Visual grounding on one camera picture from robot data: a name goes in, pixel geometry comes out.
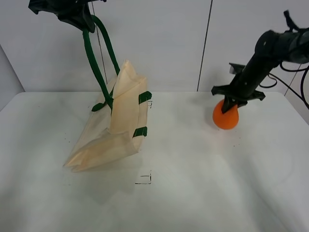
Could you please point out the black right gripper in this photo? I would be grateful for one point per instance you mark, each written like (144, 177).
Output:
(243, 86)

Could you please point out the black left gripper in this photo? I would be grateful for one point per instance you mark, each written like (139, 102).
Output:
(73, 12)

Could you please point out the orange fruit with stem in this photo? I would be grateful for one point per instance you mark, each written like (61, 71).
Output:
(228, 120)

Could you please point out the white linen bag green handles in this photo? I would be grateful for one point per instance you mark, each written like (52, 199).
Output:
(118, 121)

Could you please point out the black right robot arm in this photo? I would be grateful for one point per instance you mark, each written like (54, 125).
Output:
(271, 50)

